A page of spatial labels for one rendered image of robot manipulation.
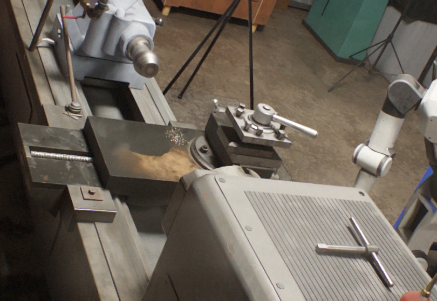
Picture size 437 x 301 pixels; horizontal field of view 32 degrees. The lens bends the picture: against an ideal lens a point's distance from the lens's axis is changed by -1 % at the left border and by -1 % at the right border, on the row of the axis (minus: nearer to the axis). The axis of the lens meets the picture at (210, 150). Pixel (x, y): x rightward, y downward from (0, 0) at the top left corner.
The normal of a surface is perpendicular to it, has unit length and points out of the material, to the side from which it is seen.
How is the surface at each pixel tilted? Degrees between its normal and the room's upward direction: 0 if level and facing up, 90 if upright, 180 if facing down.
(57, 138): 0
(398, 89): 82
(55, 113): 0
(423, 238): 90
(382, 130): 84
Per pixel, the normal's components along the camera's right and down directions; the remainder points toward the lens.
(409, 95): -0.33, 0.24
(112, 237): 0.35, -0.80
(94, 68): 0.33, 0.59
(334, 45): -0.88, -0.11
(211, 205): -0.37, -0.64
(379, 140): -0.56, 0.12
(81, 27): -0.66, -0.43
